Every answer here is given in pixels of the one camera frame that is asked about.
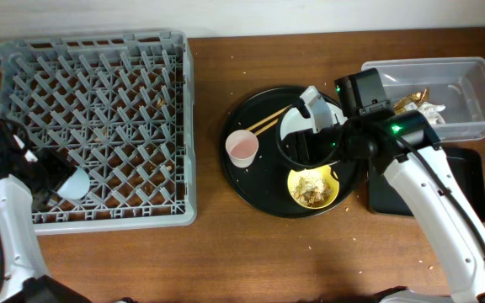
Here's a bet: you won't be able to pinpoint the clear plastic bin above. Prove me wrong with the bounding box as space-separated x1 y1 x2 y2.
361 57 485 142

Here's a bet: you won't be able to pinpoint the blue cup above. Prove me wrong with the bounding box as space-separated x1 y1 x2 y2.
56 167 90 199

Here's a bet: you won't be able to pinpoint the white upper plate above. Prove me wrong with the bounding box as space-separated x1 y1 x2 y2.
280 103 347 141

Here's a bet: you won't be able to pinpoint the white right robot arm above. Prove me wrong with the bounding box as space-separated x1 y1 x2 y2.
276 68 485 302

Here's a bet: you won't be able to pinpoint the pink cup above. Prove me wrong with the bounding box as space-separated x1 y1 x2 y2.
225 130 259 168

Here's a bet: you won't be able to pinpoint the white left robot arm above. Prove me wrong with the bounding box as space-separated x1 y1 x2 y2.
0 119 90 302

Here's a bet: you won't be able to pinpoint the grey dishwasher rack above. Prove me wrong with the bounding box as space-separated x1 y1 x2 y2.
0 31 197 235

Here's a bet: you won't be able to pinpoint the black rectangular bin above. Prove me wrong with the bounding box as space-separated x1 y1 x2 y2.
368 146 485 222

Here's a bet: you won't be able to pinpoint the yellow bowl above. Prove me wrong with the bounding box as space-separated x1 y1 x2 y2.
287 165 340 210

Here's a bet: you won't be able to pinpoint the food scraps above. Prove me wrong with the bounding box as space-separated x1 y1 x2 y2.
288 170 336 209

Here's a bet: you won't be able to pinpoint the white wrapper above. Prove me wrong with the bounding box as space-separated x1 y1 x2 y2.
417 102 446 125

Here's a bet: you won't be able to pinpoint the round black tray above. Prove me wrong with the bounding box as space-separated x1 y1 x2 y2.
219 86 367 218

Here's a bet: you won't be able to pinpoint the gold wrapper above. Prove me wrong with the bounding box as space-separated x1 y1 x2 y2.
394 88 430 114

